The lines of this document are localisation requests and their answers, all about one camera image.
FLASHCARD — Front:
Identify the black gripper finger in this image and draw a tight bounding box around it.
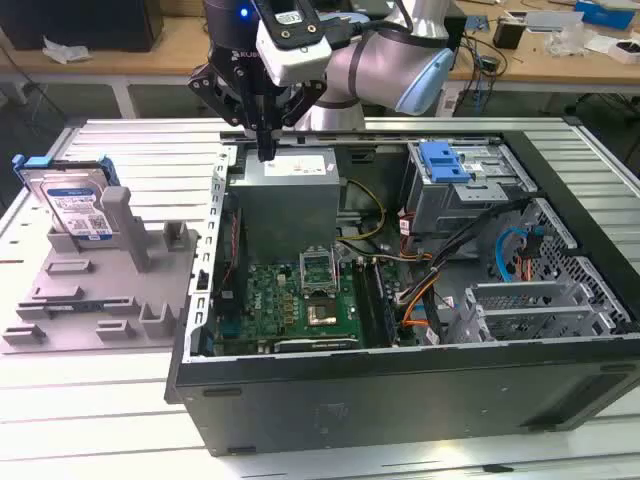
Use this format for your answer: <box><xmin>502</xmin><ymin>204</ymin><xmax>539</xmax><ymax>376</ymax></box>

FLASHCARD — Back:
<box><xmin>187</xmin><ymin>63</ymin><xmax>270</xmax><ymax>163</ymax></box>
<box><xmin>267</xmin><ymin>78</ymin><xmax>330</xmax><ymax>163</ymax></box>

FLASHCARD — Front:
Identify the hard disk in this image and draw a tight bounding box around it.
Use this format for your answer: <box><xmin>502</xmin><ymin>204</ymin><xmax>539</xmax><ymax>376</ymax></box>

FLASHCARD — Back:
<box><xmin>12</xmin><ymin>153</ymin><xmax>121</xmax><ymax>246</ymax></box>

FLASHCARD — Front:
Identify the orange red yellow power wire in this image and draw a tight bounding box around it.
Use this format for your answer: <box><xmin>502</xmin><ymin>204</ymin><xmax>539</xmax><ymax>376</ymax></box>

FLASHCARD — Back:
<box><xmin>517</xmin><ymin>227</ymin><xmax>547</xmax><ymax>282</ymax></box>

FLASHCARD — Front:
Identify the silver disk bay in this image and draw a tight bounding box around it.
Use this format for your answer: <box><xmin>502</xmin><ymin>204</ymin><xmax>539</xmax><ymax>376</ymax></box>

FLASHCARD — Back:
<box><xmin>462</xmin><ymin>279</ymin><xmax>631</xmax><ymax>346</ymax></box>

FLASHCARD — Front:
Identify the wooden desk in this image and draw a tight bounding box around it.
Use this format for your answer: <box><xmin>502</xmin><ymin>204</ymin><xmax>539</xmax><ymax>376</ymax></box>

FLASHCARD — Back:
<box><xmin>0</xmin><ymin>0</ymin><xmax>640</xmax><ymax>85</ymax></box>

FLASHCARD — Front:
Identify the grey power supply unit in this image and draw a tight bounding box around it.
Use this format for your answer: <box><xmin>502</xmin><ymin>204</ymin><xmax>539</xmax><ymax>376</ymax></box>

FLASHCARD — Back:
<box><xmin>227</xmin><ymin>147</ymin><xmax>346</xmax><ymax>266</ymax></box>

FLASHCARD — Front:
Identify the blue plastic drive latch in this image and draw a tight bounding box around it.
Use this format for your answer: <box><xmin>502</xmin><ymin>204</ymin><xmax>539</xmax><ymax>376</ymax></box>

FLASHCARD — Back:
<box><xmin>419</xmin><ymin>141</ymin><xmax>472</xmax><ymax>184</ymax></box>

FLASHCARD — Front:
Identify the large black computer tower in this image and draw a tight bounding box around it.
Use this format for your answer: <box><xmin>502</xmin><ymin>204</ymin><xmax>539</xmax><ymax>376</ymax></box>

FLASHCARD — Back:
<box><xmin>0</xmin><ymin>0</ymin><xmax>164</xmax><ymax>54</ymax></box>

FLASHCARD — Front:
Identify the crumpled white paper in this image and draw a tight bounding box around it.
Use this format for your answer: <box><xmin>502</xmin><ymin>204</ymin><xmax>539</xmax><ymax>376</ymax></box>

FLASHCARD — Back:
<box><xmin>42</xmin><ymin>35</ymin><xmax>94</xmax><ymax>65</ymax></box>

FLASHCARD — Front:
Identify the small black computer tower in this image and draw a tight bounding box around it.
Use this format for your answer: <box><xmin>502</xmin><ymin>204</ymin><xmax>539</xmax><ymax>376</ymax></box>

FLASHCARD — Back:
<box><xmin>444</xmin><ymin>15</ymin><xmax>469</xmax><ymax>71</ymax></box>

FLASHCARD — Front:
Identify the metal socket cover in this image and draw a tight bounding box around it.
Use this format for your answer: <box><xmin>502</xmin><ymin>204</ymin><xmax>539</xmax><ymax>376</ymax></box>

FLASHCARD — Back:
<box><xmin>298</xmin><ymin>247</ymin><xmax>342</xmax><ymax>297</ymax></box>

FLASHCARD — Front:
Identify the silver optical drive cage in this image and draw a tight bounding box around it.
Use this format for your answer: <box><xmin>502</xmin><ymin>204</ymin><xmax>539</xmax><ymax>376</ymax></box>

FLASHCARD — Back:
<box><xmin>402</xmin><ymin>139</ymin><xmax>539</xmax><ymax>251</ymax></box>

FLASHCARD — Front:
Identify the green motherboard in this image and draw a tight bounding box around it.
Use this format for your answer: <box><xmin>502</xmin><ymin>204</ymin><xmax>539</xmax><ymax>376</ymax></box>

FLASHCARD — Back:
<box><xmin>214</xmin><ymin>254</ymin><xmax>416</xmax><ymax>356</ymax></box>

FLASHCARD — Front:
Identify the CPU socket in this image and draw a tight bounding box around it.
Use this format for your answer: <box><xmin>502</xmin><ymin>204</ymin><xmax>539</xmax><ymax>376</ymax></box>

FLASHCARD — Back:
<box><xmin>304</xmin><ymin>297</ymin><xmax>342</xmax><ymax>330</ymax></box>

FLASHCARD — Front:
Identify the small black box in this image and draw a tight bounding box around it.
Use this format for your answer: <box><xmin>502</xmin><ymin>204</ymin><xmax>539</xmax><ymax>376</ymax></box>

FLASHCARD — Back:
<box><xmin>492</xmin><ymin>15</ymin><xmax>526</xmax><ymax>50</ymax></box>

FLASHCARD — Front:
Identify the black RAM slot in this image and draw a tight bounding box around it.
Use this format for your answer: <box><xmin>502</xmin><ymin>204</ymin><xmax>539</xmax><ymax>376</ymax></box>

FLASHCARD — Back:
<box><xmin>352</xmin><ymin>257</ymin><xmax>389</xmax><ymax>349</ymax></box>

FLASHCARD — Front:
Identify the grey parts rack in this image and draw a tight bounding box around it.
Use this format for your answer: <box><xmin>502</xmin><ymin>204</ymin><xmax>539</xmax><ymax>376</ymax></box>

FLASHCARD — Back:
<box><xmin>0</xmin><ymin>187</ymin><xmax>201</xmax><ymax>356</ymax></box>

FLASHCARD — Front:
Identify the black graphics card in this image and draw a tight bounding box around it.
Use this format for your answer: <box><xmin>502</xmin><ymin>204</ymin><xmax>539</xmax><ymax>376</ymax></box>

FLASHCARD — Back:
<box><xmin>272</xmin><ymin>337</ymin><xmax>359</xmax><ymax>354</ymax></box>

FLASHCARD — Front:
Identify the flat white box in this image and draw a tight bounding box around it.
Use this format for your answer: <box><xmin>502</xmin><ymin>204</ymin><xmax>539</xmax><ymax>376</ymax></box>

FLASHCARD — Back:
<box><xmin>524</xmin><ymin>9</ymin><xmax>584</xmax><ymax>34</ymax></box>

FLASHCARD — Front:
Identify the clear plastic bag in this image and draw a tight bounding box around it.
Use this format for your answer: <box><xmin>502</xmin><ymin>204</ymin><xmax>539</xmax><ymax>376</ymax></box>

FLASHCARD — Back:
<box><xmin>543</xmin><ymin>22</ymin><xmax>601</xmax><ymax>56</ymax></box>

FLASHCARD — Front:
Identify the black PC case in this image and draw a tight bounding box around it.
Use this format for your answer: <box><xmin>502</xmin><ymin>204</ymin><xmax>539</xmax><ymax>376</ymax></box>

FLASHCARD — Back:
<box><xmin>164</xmin><ymin>117</ymin><xmax>640</xmax><ymax>459</ymax></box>

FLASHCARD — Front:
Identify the blue cardboard box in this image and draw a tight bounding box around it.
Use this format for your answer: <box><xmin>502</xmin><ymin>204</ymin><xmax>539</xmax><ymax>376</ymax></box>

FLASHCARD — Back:
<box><xmin>574</xmin><ymin>0</ymin><xmax>640</xmax><ymax>31</ymax></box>

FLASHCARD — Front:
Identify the white box black inlay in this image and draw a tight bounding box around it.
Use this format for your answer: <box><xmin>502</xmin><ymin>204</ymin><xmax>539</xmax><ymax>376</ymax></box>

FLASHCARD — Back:
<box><xmin>607</xmin><ymin>39</ymin><xmax>640</xmax><ymax>64</ymax></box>

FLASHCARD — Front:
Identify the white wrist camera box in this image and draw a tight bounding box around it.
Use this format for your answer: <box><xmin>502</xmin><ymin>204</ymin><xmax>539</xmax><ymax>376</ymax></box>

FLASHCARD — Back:
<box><xmin>255</xmin><ymin>22</ymin><xmax>334</xmax><ymax>87</ymax></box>

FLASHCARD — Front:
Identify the thick black cable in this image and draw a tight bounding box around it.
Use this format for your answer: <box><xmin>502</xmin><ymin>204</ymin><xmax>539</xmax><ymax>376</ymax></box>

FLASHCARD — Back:
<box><xmin>319</xmin><ymin>13</ymin><xmax>369</xmax><ymax>51</ymax></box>

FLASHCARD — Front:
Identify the yellow black wire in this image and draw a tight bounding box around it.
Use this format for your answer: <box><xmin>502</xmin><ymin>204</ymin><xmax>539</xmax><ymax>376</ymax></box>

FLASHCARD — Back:
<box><xmin>337</xmin><ymin>178</ymin><xmax>389</xmax><ymax>246</ymax></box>

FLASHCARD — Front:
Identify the black cable bundle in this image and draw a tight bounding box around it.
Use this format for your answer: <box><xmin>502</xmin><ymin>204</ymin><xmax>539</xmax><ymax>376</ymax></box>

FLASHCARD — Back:
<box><xmin>399</xmin><ymin>197</ymin><xmax>532</xmax><ymax>304</ymax></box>

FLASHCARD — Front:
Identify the orange wire bundle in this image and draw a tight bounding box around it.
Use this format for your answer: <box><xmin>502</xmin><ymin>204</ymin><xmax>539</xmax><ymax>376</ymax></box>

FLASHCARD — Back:
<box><xmin>397</xmin><ymin>269</ymin><xmax>444</xmax><ymax>329</ymax></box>

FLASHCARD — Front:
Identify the blue data wire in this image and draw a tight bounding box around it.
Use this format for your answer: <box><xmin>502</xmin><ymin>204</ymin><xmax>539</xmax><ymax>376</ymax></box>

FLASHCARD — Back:
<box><xmin>493</xmin><ymin>224</ymin><xmax>527</xmax><ymax>284</ymax></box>

